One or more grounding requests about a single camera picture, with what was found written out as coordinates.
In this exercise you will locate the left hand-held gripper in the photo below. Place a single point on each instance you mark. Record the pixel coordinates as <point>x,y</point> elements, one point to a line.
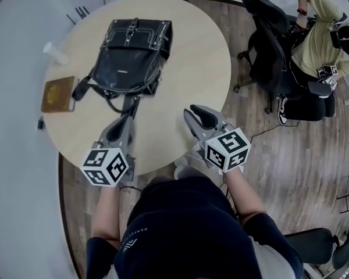
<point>99,161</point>

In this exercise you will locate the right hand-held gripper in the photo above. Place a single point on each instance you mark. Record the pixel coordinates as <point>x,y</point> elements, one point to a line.
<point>229,150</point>

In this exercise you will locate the black leather backpack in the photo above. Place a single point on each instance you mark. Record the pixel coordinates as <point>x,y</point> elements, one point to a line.
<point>125,65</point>

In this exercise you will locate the person's left forearm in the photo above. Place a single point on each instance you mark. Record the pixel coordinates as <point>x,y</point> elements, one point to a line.
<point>106,214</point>

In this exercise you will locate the person's right forearm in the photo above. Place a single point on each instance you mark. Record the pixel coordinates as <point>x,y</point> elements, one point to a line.
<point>244,193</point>

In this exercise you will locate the person's right leg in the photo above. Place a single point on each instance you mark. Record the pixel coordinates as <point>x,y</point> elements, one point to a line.
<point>187,170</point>

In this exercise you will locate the brown hardcover book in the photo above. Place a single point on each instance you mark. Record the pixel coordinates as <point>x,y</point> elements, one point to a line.
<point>58,94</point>

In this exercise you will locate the black power adapter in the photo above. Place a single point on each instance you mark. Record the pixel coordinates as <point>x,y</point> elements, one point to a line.
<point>40,123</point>

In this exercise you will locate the white paper cup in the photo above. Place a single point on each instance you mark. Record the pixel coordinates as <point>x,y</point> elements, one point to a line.
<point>56,53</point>

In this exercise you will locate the person's torso in navy shirt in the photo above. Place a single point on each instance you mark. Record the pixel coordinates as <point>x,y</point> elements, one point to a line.
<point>186,228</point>

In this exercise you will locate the white router with black antennas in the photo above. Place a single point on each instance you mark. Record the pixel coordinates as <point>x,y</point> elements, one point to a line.
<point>80,12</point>

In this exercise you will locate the black mesh office chair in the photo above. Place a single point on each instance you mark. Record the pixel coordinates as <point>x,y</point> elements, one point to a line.
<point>343,251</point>
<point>311,246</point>

